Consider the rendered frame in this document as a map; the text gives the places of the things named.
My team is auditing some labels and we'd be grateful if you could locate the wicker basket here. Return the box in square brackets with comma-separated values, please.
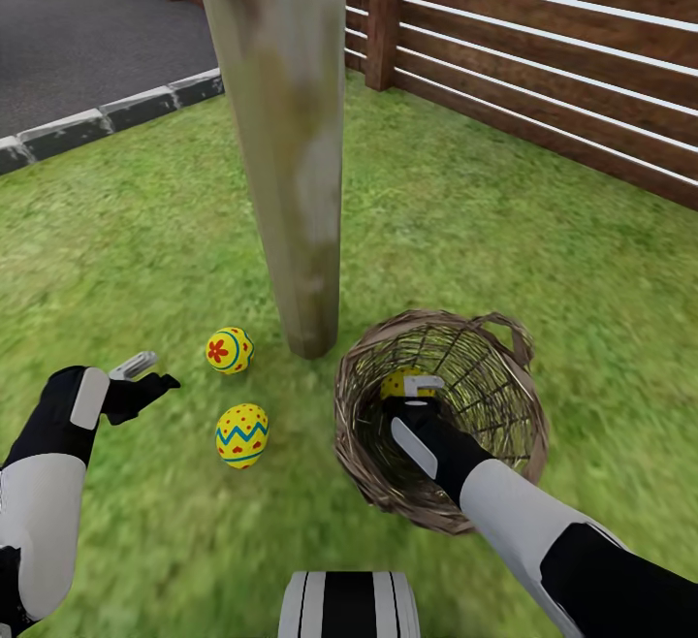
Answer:
[332, 308, 550, 536]

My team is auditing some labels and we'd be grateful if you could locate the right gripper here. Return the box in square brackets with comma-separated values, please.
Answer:
[382, 397, 439, 422]

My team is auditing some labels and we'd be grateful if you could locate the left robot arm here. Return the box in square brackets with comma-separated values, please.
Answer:
[0, 351, 181, 638]

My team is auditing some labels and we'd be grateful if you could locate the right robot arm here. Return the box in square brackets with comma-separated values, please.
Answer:
[382, 373, 698, 638]

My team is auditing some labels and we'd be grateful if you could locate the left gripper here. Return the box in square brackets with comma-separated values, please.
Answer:
[107, 372, 181, 426]

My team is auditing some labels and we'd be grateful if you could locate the easter egg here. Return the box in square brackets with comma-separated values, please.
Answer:
[380, 365, 435, 402]
[206, 327, 254, 375]
[215, 403, 270, 469]

